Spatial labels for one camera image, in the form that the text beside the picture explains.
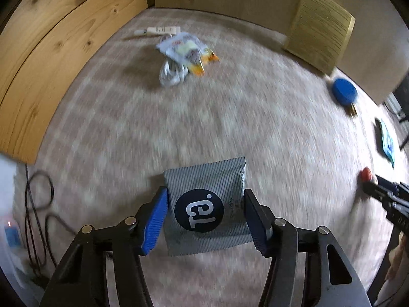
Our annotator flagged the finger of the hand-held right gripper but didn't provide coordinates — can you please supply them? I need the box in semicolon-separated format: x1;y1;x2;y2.
364;181;409;231
375;174;409;199

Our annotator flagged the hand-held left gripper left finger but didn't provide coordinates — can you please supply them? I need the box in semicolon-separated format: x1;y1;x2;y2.
38;186;169;307

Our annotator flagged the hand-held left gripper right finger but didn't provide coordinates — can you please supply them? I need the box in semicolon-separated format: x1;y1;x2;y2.
244;188;373;307

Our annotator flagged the grey striped packet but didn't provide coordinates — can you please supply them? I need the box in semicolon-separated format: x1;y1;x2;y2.
163;157;253;257

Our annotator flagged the white cable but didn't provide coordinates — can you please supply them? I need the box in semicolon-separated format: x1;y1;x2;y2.
159;56;190;87

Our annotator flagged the person's right forearm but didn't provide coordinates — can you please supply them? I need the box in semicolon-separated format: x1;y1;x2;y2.
376;243;409;305

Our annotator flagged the blue plastic packet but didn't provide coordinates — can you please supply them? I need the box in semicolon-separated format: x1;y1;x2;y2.
374;118;397;169

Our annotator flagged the black tripod stand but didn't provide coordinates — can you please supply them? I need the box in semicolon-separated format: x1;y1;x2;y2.
384;70;409;151

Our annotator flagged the blue round case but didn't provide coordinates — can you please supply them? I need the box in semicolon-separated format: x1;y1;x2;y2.
332;78;357;107

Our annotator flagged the blue power adapter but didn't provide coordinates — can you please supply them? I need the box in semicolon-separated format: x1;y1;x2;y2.
4;225;22;249

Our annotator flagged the orange snack packet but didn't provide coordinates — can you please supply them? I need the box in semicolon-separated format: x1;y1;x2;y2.
187;47;221;78

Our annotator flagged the white snack packet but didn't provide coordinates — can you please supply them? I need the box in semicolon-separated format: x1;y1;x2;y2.
155;32;209;67

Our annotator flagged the white cream tube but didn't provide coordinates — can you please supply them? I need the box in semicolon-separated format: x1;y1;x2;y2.
134;26;181;38

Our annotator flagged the black cable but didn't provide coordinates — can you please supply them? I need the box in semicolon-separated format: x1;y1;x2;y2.
25;172;65;289

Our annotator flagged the wooden bed frame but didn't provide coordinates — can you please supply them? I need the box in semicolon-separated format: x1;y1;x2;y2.
0;0;150;164

